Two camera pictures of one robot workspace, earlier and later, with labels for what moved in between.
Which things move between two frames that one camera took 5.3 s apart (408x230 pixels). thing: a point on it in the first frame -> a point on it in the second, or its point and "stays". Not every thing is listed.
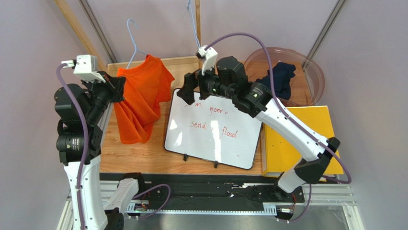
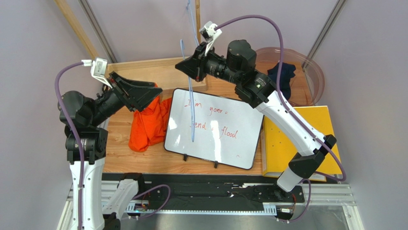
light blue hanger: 136,48 -> 192,107
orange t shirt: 146,82 -> 149,127
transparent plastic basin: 307,83 stays
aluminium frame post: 323,34 stays
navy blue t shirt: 282,73 stays
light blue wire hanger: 189,7 stays
